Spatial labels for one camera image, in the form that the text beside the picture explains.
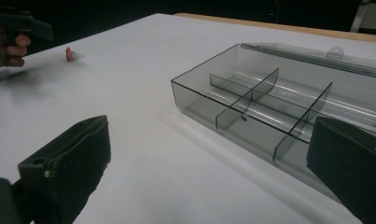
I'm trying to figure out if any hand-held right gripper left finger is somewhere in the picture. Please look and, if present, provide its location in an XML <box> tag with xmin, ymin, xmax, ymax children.
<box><xmin>17</xmin><ymin>114</ymin><xmax>112</xmax><ymax>224</ymax></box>

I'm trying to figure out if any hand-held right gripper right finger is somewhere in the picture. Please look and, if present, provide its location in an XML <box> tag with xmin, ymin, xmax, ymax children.
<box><xmin>306</xmin><ymin>116</ymin><xmax>376</xmax><ymax>224</ymax></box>

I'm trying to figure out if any small red and white object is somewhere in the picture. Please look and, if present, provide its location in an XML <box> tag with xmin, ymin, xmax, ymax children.
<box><xmin>65</xmin><ymin>47</ymin><xmax>85</xmax><ymax>63</ymax></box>

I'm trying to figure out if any clear grey compartment box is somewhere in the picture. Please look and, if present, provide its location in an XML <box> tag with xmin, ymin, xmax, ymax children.
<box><xmin>171</xmin><ymin>42</ymin><xmax>376</xmax><ymax>203</ymax></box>

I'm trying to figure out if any white metal stand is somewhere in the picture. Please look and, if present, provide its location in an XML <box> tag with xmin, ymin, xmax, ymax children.
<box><xmin>349</xmin><ymin>0</ymin><xmax>376</xmax><ymax>35</ymax></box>

